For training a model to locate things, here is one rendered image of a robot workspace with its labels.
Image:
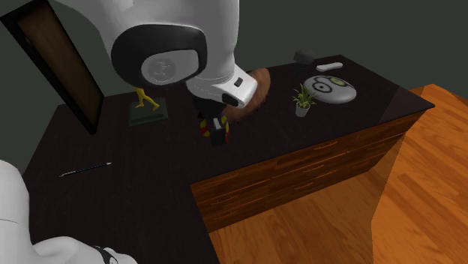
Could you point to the dark topped wooden dresser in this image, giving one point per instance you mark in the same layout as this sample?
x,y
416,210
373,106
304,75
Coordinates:
x,y
321,161

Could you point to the grey disc robot vacuum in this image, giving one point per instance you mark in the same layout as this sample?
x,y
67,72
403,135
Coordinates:
x,y
331,89

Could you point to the dark framed brown panel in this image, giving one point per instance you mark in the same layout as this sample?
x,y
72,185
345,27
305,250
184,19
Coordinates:
x,y
60,62

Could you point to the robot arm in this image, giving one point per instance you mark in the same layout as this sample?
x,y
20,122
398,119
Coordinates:
x,y
168,22

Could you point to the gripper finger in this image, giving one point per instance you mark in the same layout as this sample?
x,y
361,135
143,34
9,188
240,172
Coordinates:
x,y
218,137

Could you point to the small plant in white pot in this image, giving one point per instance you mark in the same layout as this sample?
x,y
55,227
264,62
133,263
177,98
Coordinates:
x,y
302,103

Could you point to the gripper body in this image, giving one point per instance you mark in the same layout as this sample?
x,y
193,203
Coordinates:
x,y
207,108

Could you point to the dark grey block object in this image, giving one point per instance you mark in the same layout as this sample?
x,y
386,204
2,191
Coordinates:
x,y
304,58

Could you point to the yellow figure on dark base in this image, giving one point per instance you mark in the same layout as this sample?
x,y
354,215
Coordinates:
x,y
145,99

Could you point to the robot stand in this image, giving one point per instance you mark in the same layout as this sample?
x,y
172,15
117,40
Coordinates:
x,y
161,234

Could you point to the white remote control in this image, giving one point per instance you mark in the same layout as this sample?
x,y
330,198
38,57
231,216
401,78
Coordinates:
x,y
329,66

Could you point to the dark blue pen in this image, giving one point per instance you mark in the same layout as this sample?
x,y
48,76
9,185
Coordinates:
x,y
84,169

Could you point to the brown round bowl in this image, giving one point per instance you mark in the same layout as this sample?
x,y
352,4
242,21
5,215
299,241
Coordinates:
x,y
260,86

